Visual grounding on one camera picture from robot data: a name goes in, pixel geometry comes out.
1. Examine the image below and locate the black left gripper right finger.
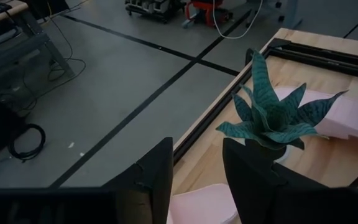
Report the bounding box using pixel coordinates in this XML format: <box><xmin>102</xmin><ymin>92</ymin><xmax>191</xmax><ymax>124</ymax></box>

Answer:
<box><xmin>222</xmin><ymin>138</ymin><xmax>326</xmax><ymax>224</ymax></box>

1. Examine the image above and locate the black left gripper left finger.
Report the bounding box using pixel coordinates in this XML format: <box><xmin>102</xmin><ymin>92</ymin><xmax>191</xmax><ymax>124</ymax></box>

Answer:
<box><xmin>101</xmin><ymin>136</ymin><xmax>174</xmax><ymax>224</ymax></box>

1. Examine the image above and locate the pink slide sandal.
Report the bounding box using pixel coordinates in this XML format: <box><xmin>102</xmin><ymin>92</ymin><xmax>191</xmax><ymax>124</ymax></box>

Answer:
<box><xmin>166</xmin><ymin>183</ymin><xmax>239</xmax><ymax>224</ymax></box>
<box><xmin>273</xmin><ymin>86</ymin><xmax>358</xmax><ymax>144</ymax></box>

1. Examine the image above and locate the white plant pot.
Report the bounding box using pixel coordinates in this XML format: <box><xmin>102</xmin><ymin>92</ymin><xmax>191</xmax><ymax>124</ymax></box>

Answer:
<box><xmin>244</xmin><ymin>139</ymin><xmax>291</xmax><ymax>165</ymax></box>

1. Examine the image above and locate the green striped artificial plant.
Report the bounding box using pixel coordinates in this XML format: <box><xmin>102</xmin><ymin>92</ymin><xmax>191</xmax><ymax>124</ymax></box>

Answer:
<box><xmin>215</xmin><ymin>49</ymin><xmax>349</xmax><ymax>151</ymax></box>

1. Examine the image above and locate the black table clamp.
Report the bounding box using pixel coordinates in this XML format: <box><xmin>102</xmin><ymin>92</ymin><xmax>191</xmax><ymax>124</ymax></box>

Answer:
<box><xmin>245</xmin><ymin>48</ymin><xmax>255</xmax><ymax>67</ymax></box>

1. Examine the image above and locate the grey wheeled cart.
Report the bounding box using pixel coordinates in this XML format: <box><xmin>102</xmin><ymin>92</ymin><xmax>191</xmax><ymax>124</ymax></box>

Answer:
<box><xmin>124</xmin><ymin>0</ymin><xmax>186</xmax><ymax>24</ymax></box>

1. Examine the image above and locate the red wheeled cart base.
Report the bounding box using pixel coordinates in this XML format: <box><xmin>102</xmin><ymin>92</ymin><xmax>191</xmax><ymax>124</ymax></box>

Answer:
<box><xmin>183</xmin><ymin>0</ymin><xmax>233</xmax><ymax>29</ymax></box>

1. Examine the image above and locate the coiled black cable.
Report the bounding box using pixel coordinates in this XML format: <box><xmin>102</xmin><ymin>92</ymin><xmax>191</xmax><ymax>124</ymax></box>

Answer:
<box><xmin>7</xmin><ymin>123</ymin><xmax>47</xmax><ymax>162</ymax></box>

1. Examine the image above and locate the thin black floor cable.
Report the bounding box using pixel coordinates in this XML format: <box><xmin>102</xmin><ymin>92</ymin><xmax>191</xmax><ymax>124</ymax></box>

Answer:
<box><xmin>20</xmin><ymin>17</ymin><xmax>87</xmax><ymax>113</ymax></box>

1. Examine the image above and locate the black aluminium table frame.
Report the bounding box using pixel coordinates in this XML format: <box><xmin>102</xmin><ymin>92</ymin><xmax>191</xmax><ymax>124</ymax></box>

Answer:
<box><xmin>172</xmin><ymin>37</ymin><xmax>358</xmax><ymax>188</ymax></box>

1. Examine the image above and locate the white floor cable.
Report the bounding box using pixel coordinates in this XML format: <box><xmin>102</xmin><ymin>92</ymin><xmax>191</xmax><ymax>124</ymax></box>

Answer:
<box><xmin>212</xmin><ymin>0</ymin><xmax>264</xmax><ymax>40</ymax></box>

